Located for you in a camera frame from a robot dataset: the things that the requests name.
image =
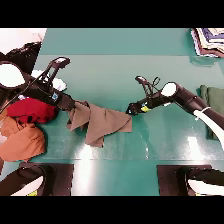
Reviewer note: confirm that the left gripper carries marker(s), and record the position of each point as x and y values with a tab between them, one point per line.
66	102

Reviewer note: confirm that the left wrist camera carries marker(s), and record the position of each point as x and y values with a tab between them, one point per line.
54	66

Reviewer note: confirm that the heap of clothes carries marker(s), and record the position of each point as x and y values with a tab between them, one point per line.
209	41

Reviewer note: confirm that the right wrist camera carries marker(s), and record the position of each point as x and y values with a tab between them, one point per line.
145	85

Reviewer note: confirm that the brown garment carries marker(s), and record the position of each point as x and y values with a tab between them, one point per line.
101	122

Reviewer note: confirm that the orange garment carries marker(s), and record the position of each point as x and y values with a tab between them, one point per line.
22	141

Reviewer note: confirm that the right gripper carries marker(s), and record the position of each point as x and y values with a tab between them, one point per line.
137	108

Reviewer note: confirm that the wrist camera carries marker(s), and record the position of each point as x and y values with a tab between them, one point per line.
145	85
54	66

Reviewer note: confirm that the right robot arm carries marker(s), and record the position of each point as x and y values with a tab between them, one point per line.
185	97

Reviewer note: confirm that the white garment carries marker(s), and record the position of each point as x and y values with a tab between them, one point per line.
59	84

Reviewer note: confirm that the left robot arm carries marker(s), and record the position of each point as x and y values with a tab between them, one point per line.
36	87

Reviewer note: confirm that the red garment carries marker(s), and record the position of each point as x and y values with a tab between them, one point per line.
32	109

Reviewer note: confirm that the green garment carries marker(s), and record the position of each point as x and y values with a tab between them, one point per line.
215	97

